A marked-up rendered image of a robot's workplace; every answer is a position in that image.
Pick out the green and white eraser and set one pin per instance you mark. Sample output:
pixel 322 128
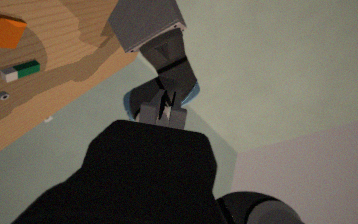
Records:
pixel 19 71

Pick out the silver hex nut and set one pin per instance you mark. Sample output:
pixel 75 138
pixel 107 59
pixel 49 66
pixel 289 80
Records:
pixel 4 95

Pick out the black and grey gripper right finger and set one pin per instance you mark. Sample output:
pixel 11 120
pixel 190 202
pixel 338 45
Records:
pixel 178 115

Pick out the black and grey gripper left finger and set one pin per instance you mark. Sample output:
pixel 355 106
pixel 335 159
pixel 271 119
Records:
pixel 151 112

